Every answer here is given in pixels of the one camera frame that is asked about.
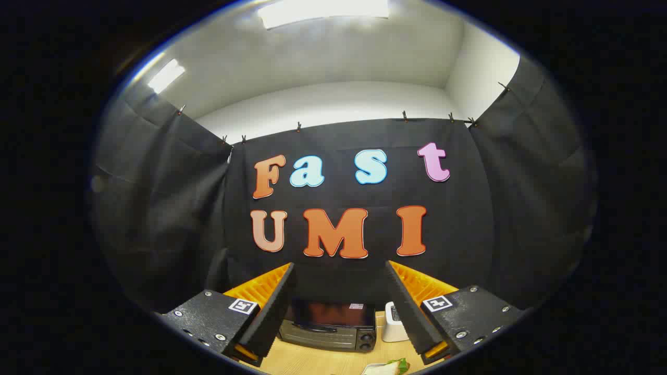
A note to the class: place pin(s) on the lettuce bread sandwich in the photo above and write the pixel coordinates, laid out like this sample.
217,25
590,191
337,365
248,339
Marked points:
397,366

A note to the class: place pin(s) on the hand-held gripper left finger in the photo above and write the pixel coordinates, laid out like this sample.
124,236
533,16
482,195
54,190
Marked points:
271,312

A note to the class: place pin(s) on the black toaster oven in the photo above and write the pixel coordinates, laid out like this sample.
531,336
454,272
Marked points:
333,325

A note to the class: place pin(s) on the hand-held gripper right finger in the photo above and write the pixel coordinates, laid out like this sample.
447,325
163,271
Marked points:
409,312

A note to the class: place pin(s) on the white pop-up toaster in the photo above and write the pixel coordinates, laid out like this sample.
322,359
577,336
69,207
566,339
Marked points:
393,328

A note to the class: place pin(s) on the row of small cloth clips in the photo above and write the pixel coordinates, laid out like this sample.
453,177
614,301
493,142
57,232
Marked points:
404,116

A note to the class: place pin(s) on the small ceiling light panel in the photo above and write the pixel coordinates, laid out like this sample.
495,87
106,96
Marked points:
165,76

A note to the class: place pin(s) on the large ceiling light panel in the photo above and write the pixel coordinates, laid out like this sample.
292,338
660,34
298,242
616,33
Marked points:
323,11

